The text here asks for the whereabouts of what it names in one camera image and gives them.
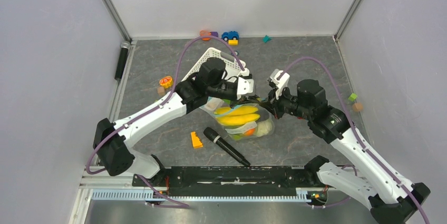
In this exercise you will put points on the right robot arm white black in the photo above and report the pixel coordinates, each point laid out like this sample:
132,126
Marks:
389,196

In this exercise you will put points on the teal triangular block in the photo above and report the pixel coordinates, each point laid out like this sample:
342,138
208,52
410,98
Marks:
266,39

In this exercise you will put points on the small beige garlic toy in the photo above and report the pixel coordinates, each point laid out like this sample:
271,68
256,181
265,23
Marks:
212,105

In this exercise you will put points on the orange wedge block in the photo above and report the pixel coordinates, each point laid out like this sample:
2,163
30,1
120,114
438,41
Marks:
196,142

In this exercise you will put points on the yellow lego brick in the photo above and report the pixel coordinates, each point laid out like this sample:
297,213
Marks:
233,42

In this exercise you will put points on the yellow toy banana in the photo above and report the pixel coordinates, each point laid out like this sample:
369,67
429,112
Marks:
237,116

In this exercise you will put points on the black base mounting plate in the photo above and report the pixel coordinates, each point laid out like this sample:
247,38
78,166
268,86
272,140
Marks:
235,181

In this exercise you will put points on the white plastic basket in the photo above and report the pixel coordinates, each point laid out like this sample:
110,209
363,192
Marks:
213,67

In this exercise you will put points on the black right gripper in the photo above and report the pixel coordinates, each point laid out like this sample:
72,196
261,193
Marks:
274,105

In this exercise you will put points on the lime green cube block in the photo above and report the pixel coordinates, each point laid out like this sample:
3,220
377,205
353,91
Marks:
352,97

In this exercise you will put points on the tan wooden cube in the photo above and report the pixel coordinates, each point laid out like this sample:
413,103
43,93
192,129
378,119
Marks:
357,107

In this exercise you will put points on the black microphone on rail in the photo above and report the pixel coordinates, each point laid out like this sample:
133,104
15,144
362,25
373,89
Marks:
122,60

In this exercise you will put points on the blue toy car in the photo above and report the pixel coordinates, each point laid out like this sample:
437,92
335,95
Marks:
231,35

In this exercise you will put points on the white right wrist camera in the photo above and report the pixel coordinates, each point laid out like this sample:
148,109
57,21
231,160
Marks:
278,80

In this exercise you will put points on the clear zip top bag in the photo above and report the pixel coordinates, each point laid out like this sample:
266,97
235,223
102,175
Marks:
237,132

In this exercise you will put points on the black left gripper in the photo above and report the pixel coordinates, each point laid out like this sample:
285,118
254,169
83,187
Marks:
234,97

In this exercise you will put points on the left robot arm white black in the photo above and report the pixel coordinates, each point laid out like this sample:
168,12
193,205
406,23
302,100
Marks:
114,141

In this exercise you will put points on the green toy cabbage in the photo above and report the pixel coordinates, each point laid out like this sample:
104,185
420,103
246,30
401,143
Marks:
264,128

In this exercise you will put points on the orange red round toy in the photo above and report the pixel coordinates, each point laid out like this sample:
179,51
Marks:
166,82

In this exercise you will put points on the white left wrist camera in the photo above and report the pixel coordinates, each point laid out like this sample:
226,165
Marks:
246,84

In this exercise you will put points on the small brown wooden block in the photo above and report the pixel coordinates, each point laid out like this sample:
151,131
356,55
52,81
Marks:
161,91

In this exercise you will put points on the orange toy bell pepper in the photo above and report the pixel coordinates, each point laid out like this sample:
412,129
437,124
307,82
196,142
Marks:
250,132

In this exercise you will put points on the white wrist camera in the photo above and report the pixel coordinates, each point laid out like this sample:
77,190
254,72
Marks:
246,84
278,80

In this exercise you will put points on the black microphone on table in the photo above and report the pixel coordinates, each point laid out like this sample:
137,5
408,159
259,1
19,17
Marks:
214,137

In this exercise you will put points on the orange tape roll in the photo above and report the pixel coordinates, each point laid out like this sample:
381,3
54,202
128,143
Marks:
205,35

